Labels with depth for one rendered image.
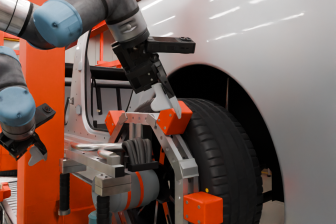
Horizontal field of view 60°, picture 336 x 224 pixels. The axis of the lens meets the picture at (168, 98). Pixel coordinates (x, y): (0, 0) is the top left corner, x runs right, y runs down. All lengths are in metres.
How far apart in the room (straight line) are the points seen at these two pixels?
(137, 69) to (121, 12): 0.12
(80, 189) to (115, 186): 0.62
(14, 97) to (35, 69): 0.67
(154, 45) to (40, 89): 0.80
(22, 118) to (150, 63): 0.29
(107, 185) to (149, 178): 0.26
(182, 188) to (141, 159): 0.15
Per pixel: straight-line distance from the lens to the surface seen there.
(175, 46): 0.64
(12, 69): 0.74
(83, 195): 1.47
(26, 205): 1.39
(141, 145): 0.89
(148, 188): 1.07
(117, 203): 1.03
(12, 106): 0.67
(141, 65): 0.63
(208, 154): 0.92
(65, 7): 0.53
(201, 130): 0.95
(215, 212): 0.87
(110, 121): 1.27
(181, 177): 0.89
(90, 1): 0.54
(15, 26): 0.64
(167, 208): 1.16
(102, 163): 0.90
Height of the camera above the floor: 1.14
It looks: 2 degrees up
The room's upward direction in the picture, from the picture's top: straight up
